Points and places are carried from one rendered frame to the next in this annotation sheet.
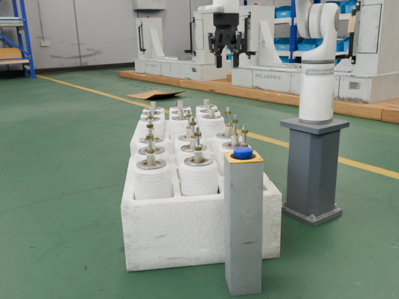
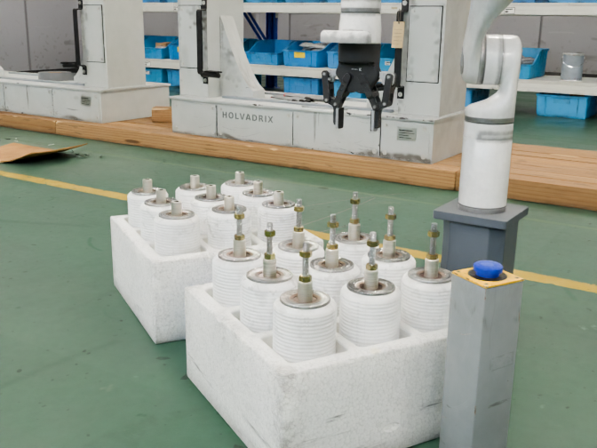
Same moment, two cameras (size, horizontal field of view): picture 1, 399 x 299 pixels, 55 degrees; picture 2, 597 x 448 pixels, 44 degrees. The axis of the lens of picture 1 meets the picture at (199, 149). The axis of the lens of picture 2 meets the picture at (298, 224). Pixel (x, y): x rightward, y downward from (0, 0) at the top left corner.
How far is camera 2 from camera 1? 0.54 m
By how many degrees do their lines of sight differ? 22
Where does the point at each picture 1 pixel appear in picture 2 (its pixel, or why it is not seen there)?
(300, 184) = not seen: hidden behind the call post
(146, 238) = (315, 423)
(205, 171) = (394, 302)
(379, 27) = (440, 43)
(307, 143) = (483, 243)
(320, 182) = not seen: hidden behind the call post
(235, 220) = (484, 372)
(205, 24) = (107, 13)
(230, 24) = (373, 60)
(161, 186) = (331, 334)
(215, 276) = not seen: outside the picture
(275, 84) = (263, 131)
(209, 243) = (400, 417)
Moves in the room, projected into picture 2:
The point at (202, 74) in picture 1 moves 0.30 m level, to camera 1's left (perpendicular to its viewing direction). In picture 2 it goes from (104, 110) to (47, 112)
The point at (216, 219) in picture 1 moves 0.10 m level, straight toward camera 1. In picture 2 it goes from (412, 377) to (446, 408)
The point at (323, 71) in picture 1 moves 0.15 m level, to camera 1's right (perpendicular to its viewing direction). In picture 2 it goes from (504, 135) to (568, 132)
